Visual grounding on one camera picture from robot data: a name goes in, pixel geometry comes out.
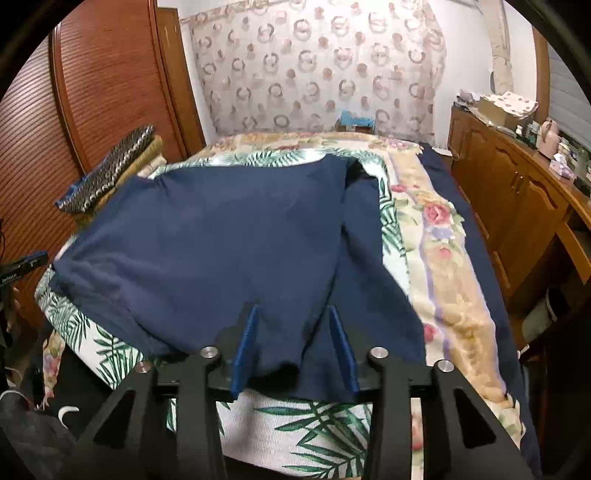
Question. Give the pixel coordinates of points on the wooden sideboard cabinet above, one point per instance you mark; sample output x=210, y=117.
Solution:
x=535, y=224

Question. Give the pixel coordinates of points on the wooden louvered closet door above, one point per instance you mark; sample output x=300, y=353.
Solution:
x=106, y=68

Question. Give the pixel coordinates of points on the grey window blind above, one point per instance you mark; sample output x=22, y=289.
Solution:
x=569, y=105

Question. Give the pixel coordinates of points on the navy patterned folded garment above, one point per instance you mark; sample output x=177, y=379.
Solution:
x=85, y=193

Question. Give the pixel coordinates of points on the pink kettle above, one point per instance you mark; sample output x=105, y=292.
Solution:
x=548, y=138

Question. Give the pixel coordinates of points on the blue tissue box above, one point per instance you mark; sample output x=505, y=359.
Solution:
x=350, y=122

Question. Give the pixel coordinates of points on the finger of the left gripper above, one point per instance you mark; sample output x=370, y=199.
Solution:
x=12, y=272

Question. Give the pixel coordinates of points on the palm leaf print blanket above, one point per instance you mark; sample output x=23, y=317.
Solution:
x=303, y=235

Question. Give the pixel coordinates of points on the floral quilt bedspread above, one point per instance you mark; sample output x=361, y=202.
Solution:
x=424, y=251

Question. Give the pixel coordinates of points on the navy blue t-shirt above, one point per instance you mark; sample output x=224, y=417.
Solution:
x=170, y=262

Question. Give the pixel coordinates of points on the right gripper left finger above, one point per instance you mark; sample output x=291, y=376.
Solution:
x=216, y=373

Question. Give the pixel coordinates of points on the mustard yellow folded garment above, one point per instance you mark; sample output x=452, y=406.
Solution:
x=142, y=166

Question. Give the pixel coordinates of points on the circle pattern lace curtain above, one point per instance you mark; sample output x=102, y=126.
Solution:
x=297, y=66

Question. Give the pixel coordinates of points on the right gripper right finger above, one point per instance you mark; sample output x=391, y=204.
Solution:
x=374, y=375

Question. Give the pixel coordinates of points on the cardboard box with cloth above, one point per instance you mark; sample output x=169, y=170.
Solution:
x=507, y=110

